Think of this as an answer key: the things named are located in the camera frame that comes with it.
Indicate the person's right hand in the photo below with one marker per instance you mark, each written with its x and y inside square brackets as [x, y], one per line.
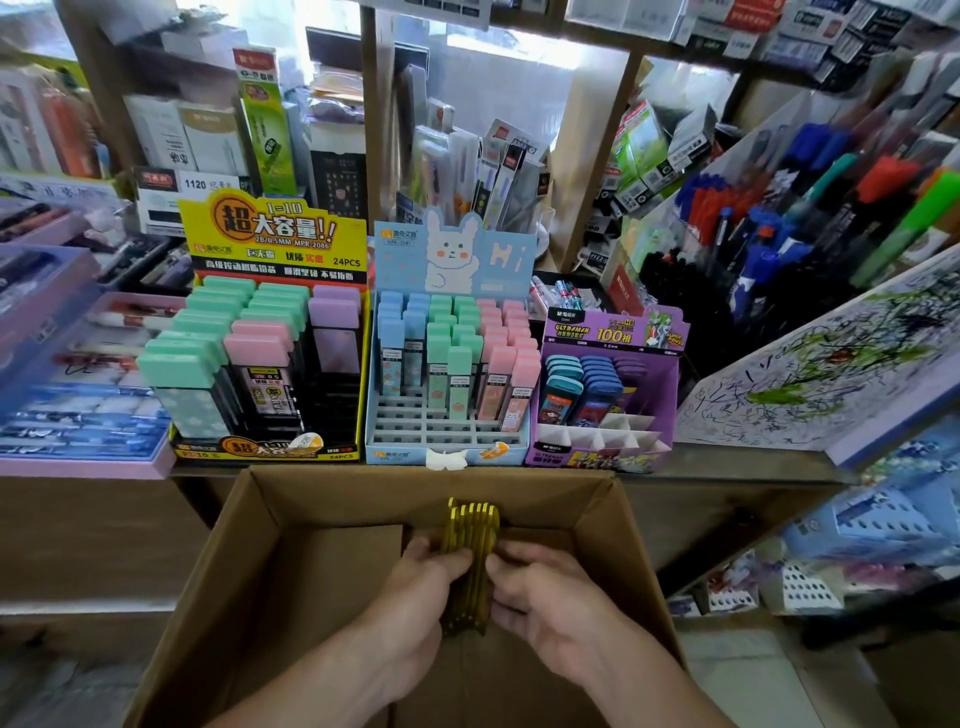
[570, 607]

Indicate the person's left hand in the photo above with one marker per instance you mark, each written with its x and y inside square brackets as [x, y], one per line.
[394, 622]

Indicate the person's right thumb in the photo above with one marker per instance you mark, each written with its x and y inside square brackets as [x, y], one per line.
[508, 579]

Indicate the person's left thumb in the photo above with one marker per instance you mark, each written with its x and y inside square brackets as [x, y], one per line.
[450, 568]

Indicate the stack of gold lead cases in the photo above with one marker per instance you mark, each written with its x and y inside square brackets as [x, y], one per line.
[471, 532]

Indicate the person's left forearm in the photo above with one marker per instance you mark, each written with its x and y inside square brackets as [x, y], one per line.
[307, 679]

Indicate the person's right forearm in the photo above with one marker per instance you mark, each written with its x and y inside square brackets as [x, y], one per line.
[652, 686]

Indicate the white tape piece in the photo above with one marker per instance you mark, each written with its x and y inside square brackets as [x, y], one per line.
[446, 460]

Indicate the blue rabbit display box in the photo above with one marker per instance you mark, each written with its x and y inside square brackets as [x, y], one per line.
[450, 431]

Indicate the brown cardboard box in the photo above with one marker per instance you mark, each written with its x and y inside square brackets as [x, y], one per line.
[300, 570]

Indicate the group of blue oval lead cases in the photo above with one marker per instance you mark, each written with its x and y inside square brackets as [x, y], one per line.
[589, 382]

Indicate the group of slim pastel lead cases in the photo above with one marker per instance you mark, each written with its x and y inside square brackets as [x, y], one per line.
[457, 337]

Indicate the purple display box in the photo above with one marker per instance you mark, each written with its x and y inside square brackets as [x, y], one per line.
[652, 390]

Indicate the group of large pastel lead cases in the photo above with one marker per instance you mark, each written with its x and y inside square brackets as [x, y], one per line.
[247, 345]

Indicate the white perforated basket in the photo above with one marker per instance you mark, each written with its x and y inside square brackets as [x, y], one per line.
[810, 589]

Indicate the red box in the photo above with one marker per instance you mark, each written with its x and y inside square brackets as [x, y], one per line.
[624, 289]

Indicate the blue perforated basket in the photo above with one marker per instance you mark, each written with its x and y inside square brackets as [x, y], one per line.
[877, 510]

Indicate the yellow display box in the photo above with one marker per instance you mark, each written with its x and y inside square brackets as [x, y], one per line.
[274, 236]

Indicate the scribbled white test pad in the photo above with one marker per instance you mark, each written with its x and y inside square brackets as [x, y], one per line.
[825, 375]

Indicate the purple tray of pens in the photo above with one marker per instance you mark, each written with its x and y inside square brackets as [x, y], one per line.
[82, 420]

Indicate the group of clear packaged pens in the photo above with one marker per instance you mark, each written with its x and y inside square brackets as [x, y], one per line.
[472, 172]

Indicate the black patterned box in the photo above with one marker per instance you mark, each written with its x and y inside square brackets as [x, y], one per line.
[337, 180]

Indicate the stack of green white boxes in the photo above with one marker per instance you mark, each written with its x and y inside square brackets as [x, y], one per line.
[645, 161]

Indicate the display of coloured pens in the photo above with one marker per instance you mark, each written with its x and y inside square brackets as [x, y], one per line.
[787, 225]

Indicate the white labelled box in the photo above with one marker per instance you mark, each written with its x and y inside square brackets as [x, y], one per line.
[161, 199]

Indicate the green hanging packet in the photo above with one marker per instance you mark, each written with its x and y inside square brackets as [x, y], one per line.
[266, 127]

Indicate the lilac pen tray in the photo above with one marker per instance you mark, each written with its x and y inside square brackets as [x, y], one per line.
[37, 285]

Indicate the pair of white cartons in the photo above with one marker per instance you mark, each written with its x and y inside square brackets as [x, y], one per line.
[187, 135]

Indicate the row of white boxes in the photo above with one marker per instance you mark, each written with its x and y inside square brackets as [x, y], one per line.
[795, 30]

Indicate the wooden shelf frame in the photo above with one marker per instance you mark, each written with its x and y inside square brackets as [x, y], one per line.
[371, 112]

